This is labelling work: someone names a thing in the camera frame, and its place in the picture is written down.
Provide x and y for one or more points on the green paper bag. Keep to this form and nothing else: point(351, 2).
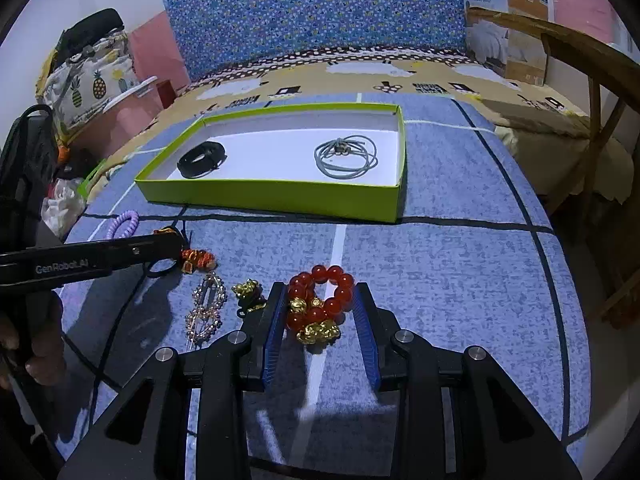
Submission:
point(92, 177)

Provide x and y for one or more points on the wooden bench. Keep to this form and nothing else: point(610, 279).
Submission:
point(575, 40)

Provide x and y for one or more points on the green shallow cardboard box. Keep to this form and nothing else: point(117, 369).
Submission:
point(300, 205)

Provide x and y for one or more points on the blue floral headboard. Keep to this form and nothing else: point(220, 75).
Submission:
point(325, 5)

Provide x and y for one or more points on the black bag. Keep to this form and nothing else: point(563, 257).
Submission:
point(90, 27)

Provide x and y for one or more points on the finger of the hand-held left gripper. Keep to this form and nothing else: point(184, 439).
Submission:
point(150, 251)

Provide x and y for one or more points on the gold charm with black loop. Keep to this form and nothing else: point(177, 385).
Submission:
point(247, 289)

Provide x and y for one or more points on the person's left hand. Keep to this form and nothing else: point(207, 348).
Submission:
point(46, 365)

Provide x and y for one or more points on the printed cardboard box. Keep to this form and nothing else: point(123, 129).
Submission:
point(525, 35)

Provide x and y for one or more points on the rhinestone hair clip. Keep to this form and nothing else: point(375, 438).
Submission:
point(200, 316)

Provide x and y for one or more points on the beige printed bedsheet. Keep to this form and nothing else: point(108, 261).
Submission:
point(350, 77)

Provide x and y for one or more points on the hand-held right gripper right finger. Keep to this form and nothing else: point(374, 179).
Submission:
point(369, 345)

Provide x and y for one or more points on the white plastic bag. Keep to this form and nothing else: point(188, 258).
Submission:
point(62, 207)

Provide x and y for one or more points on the blue grid blanket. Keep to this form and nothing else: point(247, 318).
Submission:
point(450, 285)

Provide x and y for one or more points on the pineapple print bag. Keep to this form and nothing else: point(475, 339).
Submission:
point(95, 80)

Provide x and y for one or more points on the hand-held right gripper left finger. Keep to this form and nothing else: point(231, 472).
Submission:
point(272, 345)

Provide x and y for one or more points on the pink bin with white lid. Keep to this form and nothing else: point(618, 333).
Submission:
point(125, 110)

